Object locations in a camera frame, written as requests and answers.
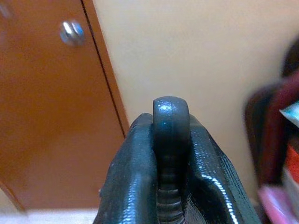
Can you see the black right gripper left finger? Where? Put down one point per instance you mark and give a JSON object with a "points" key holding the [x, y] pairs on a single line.
{"points": [[127, 172]]}

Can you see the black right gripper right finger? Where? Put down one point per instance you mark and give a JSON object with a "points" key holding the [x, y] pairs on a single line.
{"points": [[210, 177]]}

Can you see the pink cloth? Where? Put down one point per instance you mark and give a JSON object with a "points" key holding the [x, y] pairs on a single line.
{"points": [[275, 205]]}

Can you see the dark maroon bag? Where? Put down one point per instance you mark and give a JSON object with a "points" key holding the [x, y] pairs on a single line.
{"points": [[272, 126]]}

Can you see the brown wooden door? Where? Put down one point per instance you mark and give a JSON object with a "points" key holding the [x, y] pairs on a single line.
{"points": [[50, 112]]}

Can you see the silver round door knob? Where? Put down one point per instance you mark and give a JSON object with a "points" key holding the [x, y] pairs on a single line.
{"points": [[72, 32]]}

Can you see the brown wooden door frame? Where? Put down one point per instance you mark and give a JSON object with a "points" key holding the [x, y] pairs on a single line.
{"points": [[106, 63]]}

